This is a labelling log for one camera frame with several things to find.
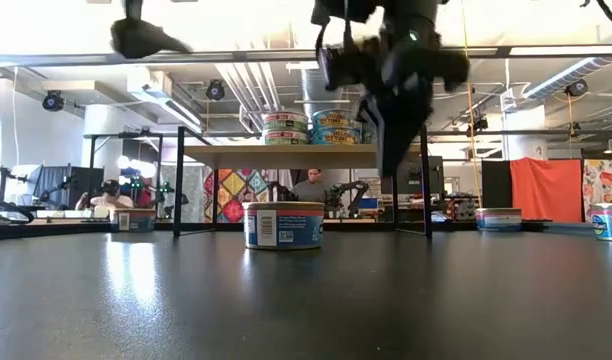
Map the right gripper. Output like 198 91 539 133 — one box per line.
358 19 471 179

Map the teal yellow label tuna can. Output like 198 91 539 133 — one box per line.
311 108 362 129
311 126 363 146

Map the Bumble Bee light tuna can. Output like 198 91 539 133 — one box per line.
262 110 310 133
263 129 310 146

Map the black hanging ceiling device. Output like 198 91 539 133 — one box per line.
465 115 490 139

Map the black ceiling spotlight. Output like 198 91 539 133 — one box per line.
565 78 589 98
205 78 226 102
41 89 66 112

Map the person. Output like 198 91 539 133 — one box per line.
292 167 333 204
75 178 136 210

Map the black panel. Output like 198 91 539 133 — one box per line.
480 159 512 210

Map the white column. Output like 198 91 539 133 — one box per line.
500 104 550 161

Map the black screen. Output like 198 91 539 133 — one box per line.
68 166 106 206

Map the grey blue partition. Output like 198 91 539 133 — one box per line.
33 164 70 204

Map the colourful patchwork quilt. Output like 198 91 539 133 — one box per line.
203 168 270 224

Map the orange fabric panel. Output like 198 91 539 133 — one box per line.
509 157 583 223

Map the white ceiling light strip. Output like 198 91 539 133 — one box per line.
523 55 612 101

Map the colourful floral poster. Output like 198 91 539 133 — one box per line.
582 158 612 204

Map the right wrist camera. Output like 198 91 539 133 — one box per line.
315 37 387 92

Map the silver air duct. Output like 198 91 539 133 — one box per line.
299 67 337 114

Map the yellow hanging cable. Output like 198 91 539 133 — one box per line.
459 0 483 209

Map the background black frame rig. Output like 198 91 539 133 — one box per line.
83 129 165 221

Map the grey overhead frame bar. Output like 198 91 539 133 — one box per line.
0 45 612 66

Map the wooden shelf black frame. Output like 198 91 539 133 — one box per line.
173 124 434 239

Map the black aluminium table frame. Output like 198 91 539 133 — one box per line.
0 219 595 242

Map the black cable loop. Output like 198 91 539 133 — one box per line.
0 197 36 225

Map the black overhead cable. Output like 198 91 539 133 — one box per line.
579 0 612 31

